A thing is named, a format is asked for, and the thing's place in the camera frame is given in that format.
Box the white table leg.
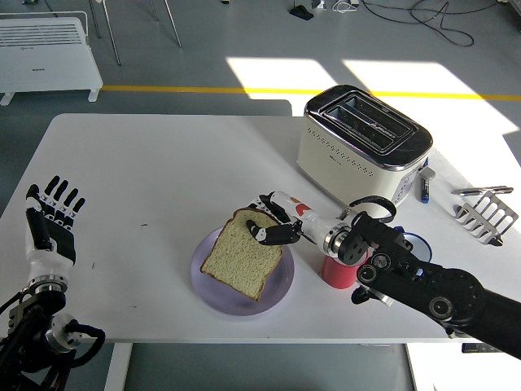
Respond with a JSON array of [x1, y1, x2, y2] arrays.
[[404, 344, 420, 391], [103, 343, 134, 391]]

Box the metal chair legs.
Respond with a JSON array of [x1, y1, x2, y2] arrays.
[[87, 0, 183, 67]]

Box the purple plate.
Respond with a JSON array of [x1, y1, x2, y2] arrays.
[[190, 226, 296, 317]]

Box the silver toast rack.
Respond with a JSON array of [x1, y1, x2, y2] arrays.
[[453, 191, 520, 248]]

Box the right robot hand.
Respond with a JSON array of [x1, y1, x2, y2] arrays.
[[245, 190, 339, 246]]

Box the red enamel mug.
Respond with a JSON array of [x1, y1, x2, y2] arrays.
[[321, 244, 370, 290]]

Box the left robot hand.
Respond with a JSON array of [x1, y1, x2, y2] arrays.
[[24, 175, 86, 278]]

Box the white coiled cable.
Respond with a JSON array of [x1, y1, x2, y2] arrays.
[[331, 0, 361, 14]]

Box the blue enamel mug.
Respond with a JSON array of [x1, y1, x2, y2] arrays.
[[396, 227, 432, 266]]

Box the cream toaster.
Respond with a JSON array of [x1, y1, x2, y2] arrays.
[[296, 84, 436, 215]]

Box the bread slice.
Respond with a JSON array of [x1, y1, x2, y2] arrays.
[[199, 207, 284, 303]]

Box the black table control panel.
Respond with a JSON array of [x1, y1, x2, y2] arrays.
[[461, 342, 496, 354]]

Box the black floor cable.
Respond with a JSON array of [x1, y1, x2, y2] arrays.
[[361, 0, 475, 46]]

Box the black floor device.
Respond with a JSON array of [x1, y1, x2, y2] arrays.
[[288, 4, 314, 21]]

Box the white panel heater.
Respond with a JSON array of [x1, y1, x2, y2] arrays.
[[0, 11, 104, 107]]

